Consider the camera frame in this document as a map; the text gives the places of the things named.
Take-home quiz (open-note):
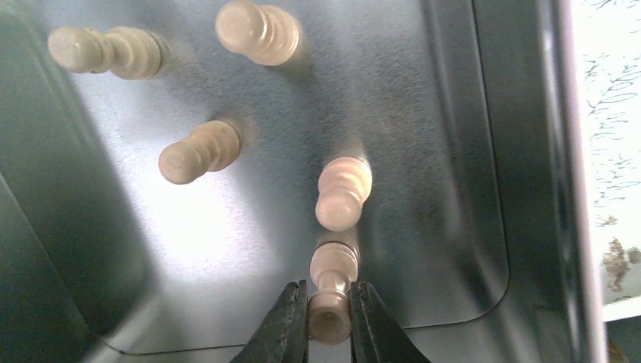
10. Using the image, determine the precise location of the light pawn tray centre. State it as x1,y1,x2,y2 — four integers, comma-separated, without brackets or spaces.
315,157,373,231

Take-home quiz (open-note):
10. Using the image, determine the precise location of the black white chessboard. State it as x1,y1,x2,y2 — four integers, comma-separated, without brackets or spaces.
602,296,640,363

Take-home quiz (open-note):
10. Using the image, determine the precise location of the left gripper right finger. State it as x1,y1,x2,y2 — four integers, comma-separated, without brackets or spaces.
349,281,430,363

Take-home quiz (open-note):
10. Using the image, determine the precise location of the metal tray with light pieces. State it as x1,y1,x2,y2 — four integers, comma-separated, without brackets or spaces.
1,1,607,362

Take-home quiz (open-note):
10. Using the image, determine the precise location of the light pawn tray top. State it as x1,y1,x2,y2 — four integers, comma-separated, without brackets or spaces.
215,1,302,67

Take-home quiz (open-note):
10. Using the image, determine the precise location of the light pawn tray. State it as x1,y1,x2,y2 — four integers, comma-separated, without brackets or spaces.
47,26,163,80
315,157,373,231
158,120,241,185
215,1,302,67

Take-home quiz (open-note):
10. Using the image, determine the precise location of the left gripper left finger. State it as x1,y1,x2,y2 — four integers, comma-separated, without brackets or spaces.
231,280,308,363

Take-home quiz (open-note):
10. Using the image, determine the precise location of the floral patterned table mat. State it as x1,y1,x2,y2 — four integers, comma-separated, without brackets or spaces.
574,1,640,304

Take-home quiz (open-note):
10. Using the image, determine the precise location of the light pawn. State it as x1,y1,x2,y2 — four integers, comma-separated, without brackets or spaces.
308,242,358,345

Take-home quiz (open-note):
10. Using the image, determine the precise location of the light pawn tray far left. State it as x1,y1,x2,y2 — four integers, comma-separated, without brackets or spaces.
47,26,163,80

